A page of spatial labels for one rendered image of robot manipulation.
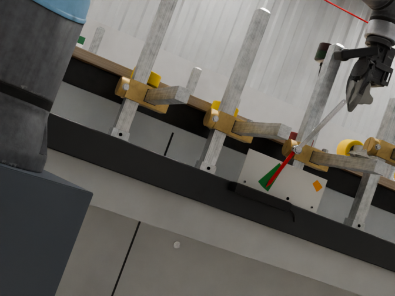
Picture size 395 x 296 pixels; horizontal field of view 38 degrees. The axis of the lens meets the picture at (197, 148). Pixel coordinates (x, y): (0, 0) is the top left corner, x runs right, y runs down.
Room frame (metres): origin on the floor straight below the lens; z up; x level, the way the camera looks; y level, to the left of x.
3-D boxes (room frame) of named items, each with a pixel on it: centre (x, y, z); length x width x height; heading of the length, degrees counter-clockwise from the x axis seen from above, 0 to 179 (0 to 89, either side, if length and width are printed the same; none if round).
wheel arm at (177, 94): (1.40, 0.14, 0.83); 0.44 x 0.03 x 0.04; 19
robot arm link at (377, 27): (1.58, -0.37, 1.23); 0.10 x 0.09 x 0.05; 19
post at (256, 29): (1.54, -0.04, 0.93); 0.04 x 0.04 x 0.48; 19
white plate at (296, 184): (1.59, -0.25, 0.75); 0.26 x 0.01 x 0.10; 109
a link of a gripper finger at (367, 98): (1.56, -0.38, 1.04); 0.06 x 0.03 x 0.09; 109
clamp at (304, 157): (1.63, -0.29, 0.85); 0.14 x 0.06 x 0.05; 109
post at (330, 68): (1.62, -0.27, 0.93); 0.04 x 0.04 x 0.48; 19
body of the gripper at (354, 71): (1.58, -0.38, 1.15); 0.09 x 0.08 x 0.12; 109
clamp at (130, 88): (1.47, 0.18, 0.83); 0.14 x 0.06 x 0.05; 109
